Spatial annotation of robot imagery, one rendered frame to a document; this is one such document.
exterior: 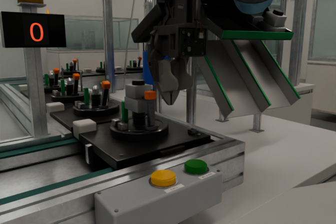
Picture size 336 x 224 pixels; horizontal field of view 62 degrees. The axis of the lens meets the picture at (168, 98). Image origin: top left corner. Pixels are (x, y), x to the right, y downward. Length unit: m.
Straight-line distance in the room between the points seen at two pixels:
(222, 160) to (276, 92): 0.38
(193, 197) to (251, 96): 0.43
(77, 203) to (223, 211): 0.28
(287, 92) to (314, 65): 3.89
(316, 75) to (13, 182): 4.52
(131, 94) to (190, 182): 0.26
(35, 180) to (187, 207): 0.31
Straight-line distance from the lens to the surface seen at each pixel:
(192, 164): 0.50
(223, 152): 0.61
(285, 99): 0.94
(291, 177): 0.76
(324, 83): 4.77
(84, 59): 9.52
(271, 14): 0.89
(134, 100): 0.63
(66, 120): 0.82
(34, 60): 0.71
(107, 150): 0.58
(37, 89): 0.72
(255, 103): 0.82
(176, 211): 0.47
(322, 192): 0.73
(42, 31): 0.66
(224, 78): 0.82
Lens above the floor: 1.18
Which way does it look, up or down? 11 degrees down
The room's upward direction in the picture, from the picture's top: straight up
